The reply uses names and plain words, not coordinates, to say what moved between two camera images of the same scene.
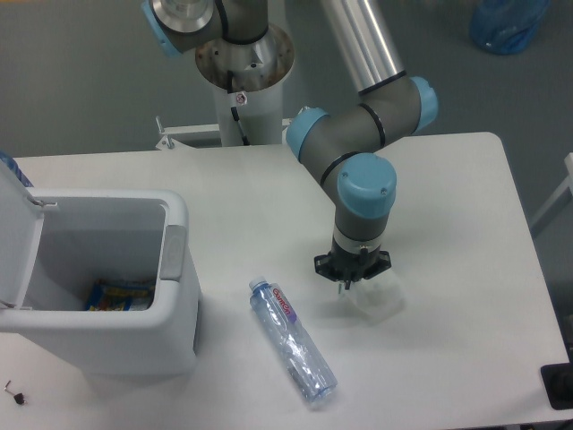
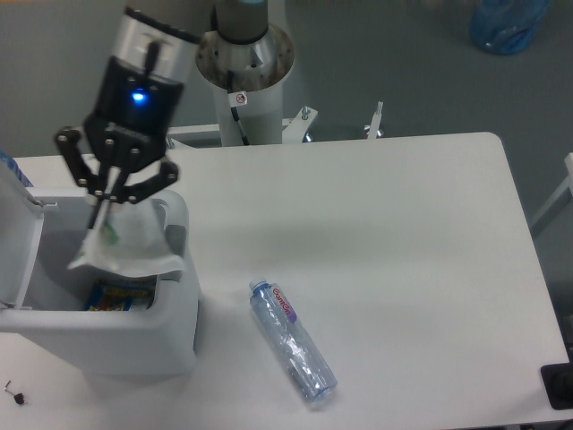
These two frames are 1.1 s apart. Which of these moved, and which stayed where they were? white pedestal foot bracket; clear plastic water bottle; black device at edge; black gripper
Moved: black gripper
Stayed: white pedestal foot bracket; black device at edge; clear plastic water bottle
